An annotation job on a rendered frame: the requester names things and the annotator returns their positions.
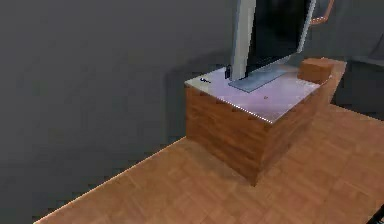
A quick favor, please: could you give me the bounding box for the wooden stand with pale top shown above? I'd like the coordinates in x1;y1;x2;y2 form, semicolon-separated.
184;57;348;187

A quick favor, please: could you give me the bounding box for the grey television set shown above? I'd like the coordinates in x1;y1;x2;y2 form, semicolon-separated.
225;0;318;94

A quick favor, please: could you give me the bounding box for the small brown wooden box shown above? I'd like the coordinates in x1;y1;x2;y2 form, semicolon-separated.
297;57;335;85

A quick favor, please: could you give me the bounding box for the orange curved bar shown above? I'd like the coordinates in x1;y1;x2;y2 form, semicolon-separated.
310;0;336;26

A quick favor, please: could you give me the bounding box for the dark grey sofa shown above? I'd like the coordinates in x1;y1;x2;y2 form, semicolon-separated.
333;31;384;122

